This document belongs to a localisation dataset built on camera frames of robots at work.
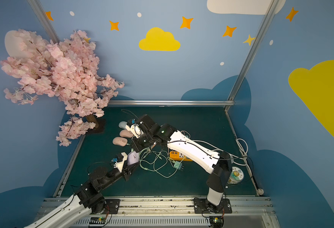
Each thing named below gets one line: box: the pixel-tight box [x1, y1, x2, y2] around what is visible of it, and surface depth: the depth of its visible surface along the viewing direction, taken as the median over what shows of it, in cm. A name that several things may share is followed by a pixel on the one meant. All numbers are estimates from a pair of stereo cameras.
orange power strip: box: [169, 151, 193, 162], surface depth 93 cm
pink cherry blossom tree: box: [0, 29, 125, 147], surface depth 70 cm
